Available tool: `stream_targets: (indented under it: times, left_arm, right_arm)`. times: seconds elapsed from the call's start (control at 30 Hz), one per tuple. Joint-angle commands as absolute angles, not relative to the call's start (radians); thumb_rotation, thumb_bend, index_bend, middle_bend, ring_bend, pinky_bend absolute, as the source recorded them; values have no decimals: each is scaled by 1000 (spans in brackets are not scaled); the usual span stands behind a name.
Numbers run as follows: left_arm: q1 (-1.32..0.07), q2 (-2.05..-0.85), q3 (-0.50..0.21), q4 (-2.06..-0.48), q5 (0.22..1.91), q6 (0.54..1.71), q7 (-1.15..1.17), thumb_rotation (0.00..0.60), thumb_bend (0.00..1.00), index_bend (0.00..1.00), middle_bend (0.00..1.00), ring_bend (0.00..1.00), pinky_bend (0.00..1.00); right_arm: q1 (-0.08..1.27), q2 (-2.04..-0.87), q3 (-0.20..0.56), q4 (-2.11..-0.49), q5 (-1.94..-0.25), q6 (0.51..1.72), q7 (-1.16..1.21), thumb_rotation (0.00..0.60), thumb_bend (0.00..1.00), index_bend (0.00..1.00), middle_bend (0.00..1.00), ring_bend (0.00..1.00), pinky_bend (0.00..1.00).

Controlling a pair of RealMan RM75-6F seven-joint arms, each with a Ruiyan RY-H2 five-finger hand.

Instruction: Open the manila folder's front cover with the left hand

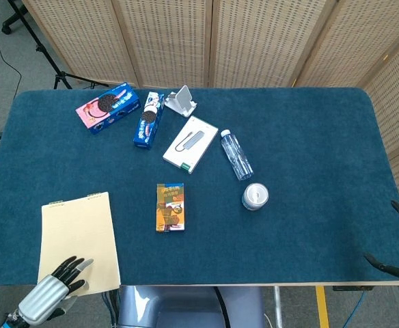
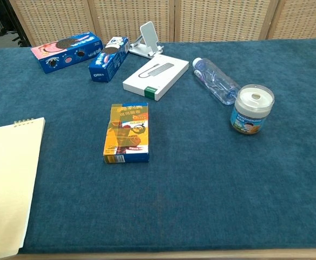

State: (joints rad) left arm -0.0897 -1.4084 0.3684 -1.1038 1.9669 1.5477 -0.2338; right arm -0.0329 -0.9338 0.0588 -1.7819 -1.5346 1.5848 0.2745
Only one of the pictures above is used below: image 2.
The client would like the cream yellow notepad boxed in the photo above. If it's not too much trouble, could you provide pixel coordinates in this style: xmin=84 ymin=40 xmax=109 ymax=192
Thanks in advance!
xmin=0 ymin=116 xmax=46 ymax=257

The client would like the orange and blue snack box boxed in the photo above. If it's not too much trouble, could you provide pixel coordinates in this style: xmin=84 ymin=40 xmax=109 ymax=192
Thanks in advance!
xmin=102 ymin=102 xmax=150 ymax=165

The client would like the white USB hub box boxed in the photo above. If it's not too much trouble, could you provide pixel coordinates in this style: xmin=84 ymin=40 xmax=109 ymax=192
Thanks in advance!
xmin=122 ymin=53 xmax=190 ymax=102

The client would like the blue carpet table mat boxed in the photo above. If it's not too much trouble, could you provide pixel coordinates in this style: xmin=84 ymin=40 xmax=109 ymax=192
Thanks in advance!
xmin=0 ymin=37 xmax=316 ymax=256

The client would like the clear plastic water bottle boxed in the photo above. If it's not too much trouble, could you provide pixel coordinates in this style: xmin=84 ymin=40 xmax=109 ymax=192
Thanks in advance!
xmin=192 ymin=57 xmax=241 ymax=106

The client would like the narrow blue Oreo box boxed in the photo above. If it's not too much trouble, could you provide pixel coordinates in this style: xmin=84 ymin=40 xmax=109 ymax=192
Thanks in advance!
xmin=88 ymin=36 xmax=130 ymax=83

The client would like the white-lidded jar with blue label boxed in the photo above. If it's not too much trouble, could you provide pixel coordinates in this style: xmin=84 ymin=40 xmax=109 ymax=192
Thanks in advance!
xmin=230 ymin=83 xmax=275 ymax=135

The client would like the white folding phone stand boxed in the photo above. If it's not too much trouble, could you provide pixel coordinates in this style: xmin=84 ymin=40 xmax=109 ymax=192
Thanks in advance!
xmin=128 ymin=21 xmax=165 ymax=59

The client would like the woven wooden screen panel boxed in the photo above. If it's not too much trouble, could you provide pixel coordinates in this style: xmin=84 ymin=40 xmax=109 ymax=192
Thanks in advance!
xmin=267 ymin=0 xmax=316 ymax=40
xmin=9 ymin=0 xmax=98 ymax=47
xmin=87 ymin=0 xmax=176 ymax=44
xmin=173 ymin=0 xmax=280 ymax=43

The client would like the pink and blue Oreo box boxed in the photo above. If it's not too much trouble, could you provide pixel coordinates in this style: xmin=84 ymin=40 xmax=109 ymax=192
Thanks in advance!
xmin=30 ymin=31 xmax=104 ymax=75

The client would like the black tripod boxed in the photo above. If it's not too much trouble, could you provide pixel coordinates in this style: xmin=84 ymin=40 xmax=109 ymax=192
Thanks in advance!
xmin=3 ymin=0 xmax=31 ymax=47

